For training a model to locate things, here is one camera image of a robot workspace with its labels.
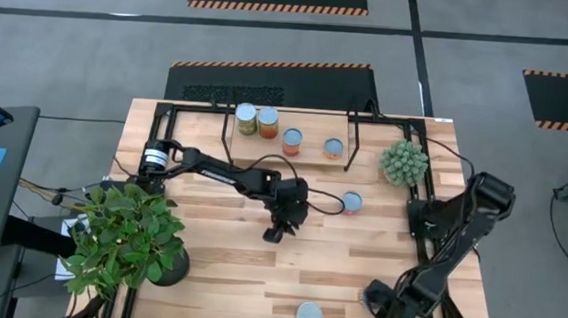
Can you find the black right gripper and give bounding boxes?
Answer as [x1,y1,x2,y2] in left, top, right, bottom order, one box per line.
[371,278,445,318]

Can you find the wooden shelf black metal legs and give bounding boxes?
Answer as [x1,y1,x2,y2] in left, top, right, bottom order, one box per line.
[218,99,367,174]

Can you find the leafy plant in black pot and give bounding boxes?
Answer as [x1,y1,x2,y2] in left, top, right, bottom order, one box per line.
[56,178,197,307]

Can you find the black equipment stand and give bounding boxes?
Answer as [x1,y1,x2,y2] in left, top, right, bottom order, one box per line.
[0,214,80,261]

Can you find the yellow black cable bundle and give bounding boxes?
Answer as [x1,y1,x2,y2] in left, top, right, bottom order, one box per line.
[16,176,113,214]

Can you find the white paper sheet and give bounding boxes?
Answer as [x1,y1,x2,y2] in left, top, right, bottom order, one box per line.
[53,211,94,285]

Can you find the orange green beans can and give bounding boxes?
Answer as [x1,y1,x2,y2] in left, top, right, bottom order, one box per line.
[255,105,282,141]

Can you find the pink red label can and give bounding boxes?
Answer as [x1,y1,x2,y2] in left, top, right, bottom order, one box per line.
[340,190,365,218]

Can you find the orange pink white can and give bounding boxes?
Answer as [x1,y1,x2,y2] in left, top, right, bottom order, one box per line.
[280,127,304,158]

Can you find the blue label vegetable can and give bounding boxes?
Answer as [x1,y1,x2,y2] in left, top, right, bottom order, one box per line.
[295,300,326,318]

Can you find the succulent in grey pot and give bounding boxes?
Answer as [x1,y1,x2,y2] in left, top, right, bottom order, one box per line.
[377,138,432,189]

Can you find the green pears can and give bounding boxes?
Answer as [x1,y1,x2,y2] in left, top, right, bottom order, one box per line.
[234,102,260,137]

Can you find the orange label can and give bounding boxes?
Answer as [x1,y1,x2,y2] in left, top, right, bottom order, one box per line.
[322,137,346,161]

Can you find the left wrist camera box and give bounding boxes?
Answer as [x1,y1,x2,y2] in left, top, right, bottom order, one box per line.
[261,225,286,245]

